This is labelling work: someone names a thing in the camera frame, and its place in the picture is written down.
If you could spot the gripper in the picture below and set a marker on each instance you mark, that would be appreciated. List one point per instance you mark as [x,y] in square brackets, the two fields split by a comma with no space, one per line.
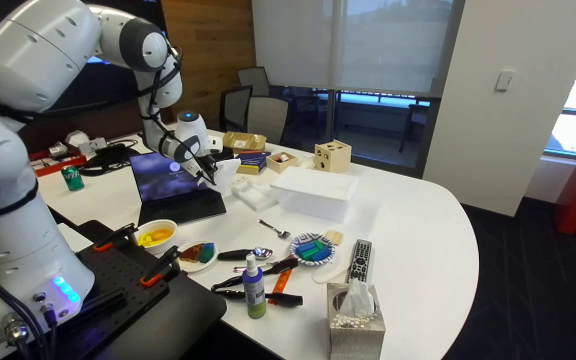
[191,152]

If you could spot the white napkin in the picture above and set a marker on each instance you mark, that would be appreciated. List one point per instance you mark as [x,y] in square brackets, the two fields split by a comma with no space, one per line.
[227,175]

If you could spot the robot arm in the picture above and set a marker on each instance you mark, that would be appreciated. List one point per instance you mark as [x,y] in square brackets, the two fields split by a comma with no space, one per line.
[23,60]

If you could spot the black laptop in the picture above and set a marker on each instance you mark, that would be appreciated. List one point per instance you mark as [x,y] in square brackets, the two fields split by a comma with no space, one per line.
[168,185]

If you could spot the small open wooden box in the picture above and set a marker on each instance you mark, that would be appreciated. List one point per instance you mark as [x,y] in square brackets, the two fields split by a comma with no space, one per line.
[282,162]

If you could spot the blue and yellow box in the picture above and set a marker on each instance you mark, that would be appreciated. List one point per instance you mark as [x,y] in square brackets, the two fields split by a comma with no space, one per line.
[253,161]

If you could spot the tan cardboard box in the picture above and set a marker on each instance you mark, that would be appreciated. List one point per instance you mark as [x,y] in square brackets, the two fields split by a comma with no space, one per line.
[244,141]

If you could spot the white foam tray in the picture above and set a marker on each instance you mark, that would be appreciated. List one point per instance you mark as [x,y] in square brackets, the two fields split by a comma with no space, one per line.
[255,195]

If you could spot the white bowl with yellow food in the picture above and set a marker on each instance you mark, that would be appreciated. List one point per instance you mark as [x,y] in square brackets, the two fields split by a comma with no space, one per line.
[157,236]

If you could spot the white plate with toy food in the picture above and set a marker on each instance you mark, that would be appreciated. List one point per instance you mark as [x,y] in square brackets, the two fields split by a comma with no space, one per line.
[197,255]

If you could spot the group of office chairs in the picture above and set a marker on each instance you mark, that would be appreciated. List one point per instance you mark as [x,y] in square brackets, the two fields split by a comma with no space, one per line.
[265,115]

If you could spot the metal spoon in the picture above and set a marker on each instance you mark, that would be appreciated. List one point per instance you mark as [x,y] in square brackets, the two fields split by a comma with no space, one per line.
[274,229]

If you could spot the black and orange clamp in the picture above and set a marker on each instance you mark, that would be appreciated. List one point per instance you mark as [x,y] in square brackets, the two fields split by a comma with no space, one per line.
[115,236]
[160,266]

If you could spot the white plastic lidded container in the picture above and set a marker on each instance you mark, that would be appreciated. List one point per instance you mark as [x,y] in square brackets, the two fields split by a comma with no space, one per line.
[315,192]

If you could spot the patterned blue bowl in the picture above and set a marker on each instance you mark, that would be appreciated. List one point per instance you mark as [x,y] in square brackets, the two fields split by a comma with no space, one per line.
[298,240]

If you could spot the white power adapter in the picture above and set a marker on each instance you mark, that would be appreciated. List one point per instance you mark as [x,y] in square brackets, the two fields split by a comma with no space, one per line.
[85,142]

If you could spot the wooden shape sorter cube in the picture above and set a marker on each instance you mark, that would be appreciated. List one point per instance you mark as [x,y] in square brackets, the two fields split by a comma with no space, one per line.
[333,156]

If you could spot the spray bottle with green base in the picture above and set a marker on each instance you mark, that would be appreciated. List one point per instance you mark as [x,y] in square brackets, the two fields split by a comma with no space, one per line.
[254,295]

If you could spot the green toy block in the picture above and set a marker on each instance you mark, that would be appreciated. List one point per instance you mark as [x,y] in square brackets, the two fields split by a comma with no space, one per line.
[313,250]

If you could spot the green soda can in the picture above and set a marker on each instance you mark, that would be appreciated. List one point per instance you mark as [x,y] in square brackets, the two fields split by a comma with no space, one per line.
[73,178]

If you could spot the orange ruler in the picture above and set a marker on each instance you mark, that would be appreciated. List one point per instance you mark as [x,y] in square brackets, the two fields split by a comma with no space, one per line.
[281,282]

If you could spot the blue toy block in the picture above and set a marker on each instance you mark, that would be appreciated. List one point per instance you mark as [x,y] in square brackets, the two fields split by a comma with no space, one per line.
[322,254]

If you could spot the small wooden block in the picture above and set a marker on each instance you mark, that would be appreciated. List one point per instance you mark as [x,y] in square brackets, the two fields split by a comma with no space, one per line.
[334,237]

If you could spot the black tongs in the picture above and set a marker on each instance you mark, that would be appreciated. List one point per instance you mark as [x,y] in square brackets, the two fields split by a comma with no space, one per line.
[278,299]

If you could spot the red tray with parts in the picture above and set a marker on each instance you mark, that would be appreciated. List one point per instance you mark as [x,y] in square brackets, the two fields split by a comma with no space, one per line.
[55,162]

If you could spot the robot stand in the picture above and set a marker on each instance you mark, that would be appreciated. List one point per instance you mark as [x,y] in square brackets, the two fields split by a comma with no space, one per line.
[168,320]

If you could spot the white cutting board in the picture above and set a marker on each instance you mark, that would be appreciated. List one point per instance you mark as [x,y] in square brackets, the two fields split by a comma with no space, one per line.
[330,272]

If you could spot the black remote control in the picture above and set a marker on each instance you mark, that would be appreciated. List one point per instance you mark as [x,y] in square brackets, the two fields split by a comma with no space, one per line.
[359,260]

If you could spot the window with roller blinds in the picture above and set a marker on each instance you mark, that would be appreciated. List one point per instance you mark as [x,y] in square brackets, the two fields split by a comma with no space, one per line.
[368,45]

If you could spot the dark chair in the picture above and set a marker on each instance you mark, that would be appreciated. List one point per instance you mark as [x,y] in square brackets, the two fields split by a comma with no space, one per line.
[415,120]

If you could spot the grey tissue box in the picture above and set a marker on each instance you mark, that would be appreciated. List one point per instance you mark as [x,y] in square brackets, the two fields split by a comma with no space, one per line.
[355,330]

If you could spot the white wall switch plate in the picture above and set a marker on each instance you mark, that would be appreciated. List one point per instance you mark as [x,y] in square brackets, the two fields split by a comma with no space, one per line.
[505,80]

